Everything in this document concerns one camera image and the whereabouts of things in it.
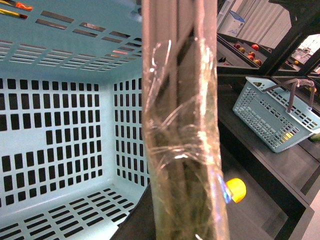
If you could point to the light blue plastic basket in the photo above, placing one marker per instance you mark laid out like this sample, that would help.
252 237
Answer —
72 159

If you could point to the yellow mango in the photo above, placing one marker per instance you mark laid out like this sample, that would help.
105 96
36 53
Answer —
237 188

